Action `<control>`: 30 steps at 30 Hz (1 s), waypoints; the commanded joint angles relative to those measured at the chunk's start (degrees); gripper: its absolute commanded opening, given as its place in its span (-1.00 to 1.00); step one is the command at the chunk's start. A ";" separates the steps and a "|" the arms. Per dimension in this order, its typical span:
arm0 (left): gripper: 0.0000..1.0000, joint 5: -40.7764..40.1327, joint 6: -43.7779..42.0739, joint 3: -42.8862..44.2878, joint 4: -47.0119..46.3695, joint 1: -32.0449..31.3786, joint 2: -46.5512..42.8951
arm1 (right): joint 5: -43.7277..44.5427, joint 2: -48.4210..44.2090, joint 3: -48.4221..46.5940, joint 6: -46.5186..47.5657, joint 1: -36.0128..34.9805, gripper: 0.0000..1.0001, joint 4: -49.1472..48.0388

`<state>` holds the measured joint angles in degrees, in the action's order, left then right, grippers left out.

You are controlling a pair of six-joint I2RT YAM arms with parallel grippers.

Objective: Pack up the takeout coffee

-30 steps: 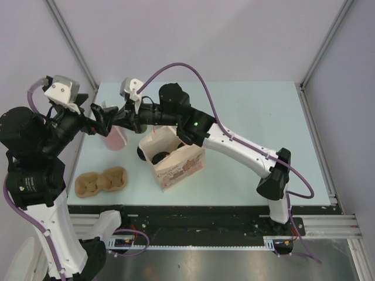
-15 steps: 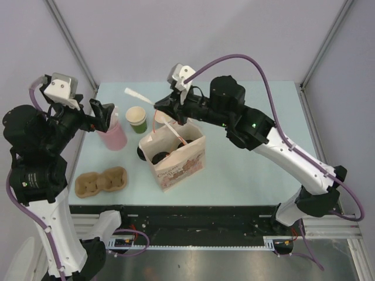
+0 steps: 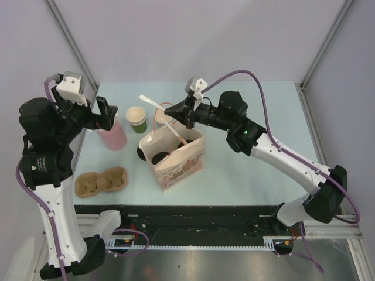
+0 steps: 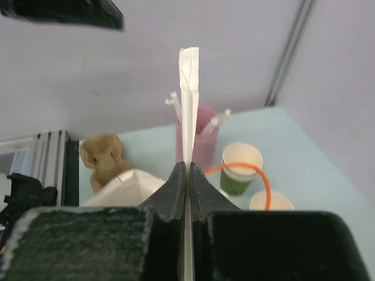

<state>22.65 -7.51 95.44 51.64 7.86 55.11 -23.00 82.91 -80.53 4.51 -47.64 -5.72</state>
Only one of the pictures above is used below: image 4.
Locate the brown pulp cup carrier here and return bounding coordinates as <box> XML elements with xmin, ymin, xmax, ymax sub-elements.
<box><xmin>79</xmin><ymin>133</ymin><xmax>135</xmax><ymax>194</ymax></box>

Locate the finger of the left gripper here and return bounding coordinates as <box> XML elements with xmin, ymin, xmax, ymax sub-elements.
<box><xmin>1</xmin><ymin>0</ymin><xmax>124</xmax><ymax>30</ymax></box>

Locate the aluminium rail frame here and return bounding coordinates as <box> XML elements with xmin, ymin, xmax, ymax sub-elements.
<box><xmin>1</xmin><ymin>131</ymin><xmax>69</xmax><ymax>208</ymax></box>

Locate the white slotted cable duct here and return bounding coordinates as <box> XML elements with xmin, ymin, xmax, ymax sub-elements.
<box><xmin>9</xmin><ymin>148</ymin><xmax>30</xmax><ymax>176</ymax></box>

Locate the paper bag with orange handles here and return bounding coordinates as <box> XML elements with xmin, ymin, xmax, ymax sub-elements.
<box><xmin>85</xmin><ymin>163</ymin><xmax>271</xmax><ymax>210</ymax></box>

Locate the white paper cup stack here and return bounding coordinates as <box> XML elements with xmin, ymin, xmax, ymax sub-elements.
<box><xmin>249</xmin><ymin>191</ymin><xmax>294</xmax><ymax>211</ymax></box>

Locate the green paper cup stack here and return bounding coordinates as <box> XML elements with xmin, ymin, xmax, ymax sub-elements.
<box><xmin>220</xmin><ymin>142</ymin><xmax>263</xmax><ymax>196</ymax></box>

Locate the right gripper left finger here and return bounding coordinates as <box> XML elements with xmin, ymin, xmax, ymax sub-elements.
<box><xmin>1</xmin><ymin>162</ymin><xmax>186</xmax><ymax>280</ymax></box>

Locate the pink holder cup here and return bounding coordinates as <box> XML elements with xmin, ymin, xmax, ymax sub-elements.
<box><xmin>192</xmin><ymin>106</ymin><xmax>219</xmax><ymax>171</ymax></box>

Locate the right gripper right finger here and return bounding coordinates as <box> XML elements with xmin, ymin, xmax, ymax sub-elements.
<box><xmin>189</xmin><ymin>163</ymin><xmax>370</xmax><ymax>280</ymax></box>

